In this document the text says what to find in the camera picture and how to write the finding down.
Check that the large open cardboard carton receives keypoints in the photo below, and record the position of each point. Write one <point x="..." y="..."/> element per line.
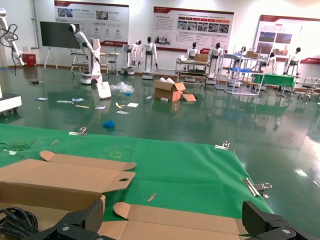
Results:
<point x="163" y="93"/>

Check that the metal frame table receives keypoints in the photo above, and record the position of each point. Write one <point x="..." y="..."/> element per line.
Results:
<point x="77" y="63"/>
<point x="310" y="78"/>

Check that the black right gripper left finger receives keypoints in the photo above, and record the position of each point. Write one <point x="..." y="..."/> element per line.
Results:
<point x="75" y="225"/>

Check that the black floor debris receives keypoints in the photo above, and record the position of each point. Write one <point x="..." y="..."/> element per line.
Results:
<point x="35" y="83"/>

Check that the open brown cardboard box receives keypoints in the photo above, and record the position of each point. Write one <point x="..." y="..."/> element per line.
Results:
<point x="175" y="222"/>
<point x="62" y="175"/>

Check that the white red wall poster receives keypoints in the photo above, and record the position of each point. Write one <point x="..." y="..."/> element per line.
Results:
<point x="280" y="27"/>
<point x="165" y="25"/>
<point x="112" y="25"/>

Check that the green covered table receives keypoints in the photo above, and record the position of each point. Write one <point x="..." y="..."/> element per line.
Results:
<point x="275" y="80"/>

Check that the clear plastic bag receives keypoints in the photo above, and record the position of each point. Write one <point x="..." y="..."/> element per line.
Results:
<point x="122" y="87"/>

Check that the white metal rack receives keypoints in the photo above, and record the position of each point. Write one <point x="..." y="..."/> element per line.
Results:
<point x="233" y="82"/>

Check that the crumpled blue glove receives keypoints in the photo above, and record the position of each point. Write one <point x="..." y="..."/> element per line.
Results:
<point x="109" y="123"/>

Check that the white leaning mobile robot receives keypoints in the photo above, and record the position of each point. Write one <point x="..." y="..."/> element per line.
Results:
<point x="95" y="62"/>

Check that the long yellow strip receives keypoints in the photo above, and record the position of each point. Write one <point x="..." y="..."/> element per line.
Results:
<point x="82" y="106"/>

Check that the white industrial robot arm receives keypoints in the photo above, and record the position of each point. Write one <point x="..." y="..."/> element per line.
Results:
<point x="16" y="51"/>

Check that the small blue scrap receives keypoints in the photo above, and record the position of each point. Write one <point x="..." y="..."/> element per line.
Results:
<point x="128" y="93"/>

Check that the white machine base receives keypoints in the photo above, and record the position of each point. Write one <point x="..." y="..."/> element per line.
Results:
<point x="10" y="101"/>

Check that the small brown cardboard box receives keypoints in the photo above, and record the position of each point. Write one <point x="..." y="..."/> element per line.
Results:
<point x="201" y="58"/>
<point x="252" y="55"/>

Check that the white paper sheet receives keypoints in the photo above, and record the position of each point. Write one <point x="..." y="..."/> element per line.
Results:
<point x="100" y="107"/>
<point x="122" y="112"/>
<point x="41" y="99"/>
<point x="132" y="104"/>

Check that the small beige tape piece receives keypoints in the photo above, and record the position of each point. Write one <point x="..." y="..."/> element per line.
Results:
<point x="151" y="197"/>

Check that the white humanoid robot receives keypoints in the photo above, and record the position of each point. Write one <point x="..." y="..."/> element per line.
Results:
<point x="243" y="48"/>
<point x="148" y="48"/>
<point x="135" y="50"/>
<point x="272" y="61"/>
<point x="193" y="52"/>
<point x="216" y="52"/>
<point x="295" y="58"/>

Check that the white red carton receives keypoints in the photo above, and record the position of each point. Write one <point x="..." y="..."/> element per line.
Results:
<point x="104" y="91"/>

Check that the curled yellow strips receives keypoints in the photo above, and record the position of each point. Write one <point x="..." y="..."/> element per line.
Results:
<point x="119" y="106"/>

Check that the blue plastic bin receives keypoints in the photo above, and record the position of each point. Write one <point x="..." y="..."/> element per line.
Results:
<point x="241" y="69"/>

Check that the black screen on stand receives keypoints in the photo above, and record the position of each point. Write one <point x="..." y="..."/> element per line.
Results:
<point x="55" y="33"/>

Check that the green table cloth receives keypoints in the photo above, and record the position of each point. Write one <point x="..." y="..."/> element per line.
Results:
<point x="187" y="170"/>

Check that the small wooden stick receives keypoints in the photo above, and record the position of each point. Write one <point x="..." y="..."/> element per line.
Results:
<point x="54" y="142"/>

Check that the metal shelf cart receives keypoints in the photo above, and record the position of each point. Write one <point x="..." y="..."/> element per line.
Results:
<point x="192" y="72"/>

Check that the clear plastic packet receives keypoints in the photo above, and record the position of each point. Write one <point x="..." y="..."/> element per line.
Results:
<point x="78" y="99"/>
<point x="64" y="101"/>

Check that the silver binder clip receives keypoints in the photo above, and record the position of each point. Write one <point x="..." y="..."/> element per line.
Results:
<point x="225" y="147"/>
<point x="251" y="187"/>
<point x="80" y="133"/>

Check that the red cabinet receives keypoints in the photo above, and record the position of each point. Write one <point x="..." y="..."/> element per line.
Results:
<point x="29" y="60"/>

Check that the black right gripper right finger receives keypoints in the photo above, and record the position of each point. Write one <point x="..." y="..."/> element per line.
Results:
<point x="267" y="225"/>

